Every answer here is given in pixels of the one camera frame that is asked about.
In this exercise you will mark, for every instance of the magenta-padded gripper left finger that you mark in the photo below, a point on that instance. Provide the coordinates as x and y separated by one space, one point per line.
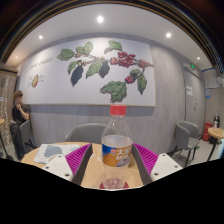
58 166

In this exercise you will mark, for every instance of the grey door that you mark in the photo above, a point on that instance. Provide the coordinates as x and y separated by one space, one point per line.
193 106

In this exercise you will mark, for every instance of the round ceiling lights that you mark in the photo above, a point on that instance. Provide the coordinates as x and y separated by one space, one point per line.
100 19

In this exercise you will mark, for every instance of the white grey-printed paper sheet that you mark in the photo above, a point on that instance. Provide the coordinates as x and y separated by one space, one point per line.
53 151

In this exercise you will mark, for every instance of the grey upholstered chair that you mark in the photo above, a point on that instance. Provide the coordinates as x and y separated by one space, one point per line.
26 133
186 136
85 133

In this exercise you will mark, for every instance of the round wooden side table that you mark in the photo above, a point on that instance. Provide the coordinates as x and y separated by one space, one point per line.
217 132

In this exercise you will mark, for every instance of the person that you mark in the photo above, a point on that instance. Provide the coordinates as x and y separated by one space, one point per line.
20 115

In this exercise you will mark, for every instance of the flat round red coaster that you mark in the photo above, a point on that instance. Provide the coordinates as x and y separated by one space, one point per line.
126 185

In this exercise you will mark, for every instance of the white notice board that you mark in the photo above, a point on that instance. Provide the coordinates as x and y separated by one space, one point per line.
210 78

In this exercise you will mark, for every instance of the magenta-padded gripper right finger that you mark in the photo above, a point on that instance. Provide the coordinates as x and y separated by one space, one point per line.
165 166

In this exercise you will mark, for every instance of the green exit sign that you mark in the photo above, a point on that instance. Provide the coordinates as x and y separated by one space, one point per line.
192 66

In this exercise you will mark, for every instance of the clear red-capped drink bottle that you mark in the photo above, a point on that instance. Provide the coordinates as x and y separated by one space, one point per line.
116 153

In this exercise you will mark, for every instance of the coffee branch wall mural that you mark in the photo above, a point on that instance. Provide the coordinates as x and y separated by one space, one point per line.
90 86

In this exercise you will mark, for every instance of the red box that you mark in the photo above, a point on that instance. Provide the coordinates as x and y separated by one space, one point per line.
207 131

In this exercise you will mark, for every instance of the brown written wall panel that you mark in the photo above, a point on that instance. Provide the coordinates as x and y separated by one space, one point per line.
6 100

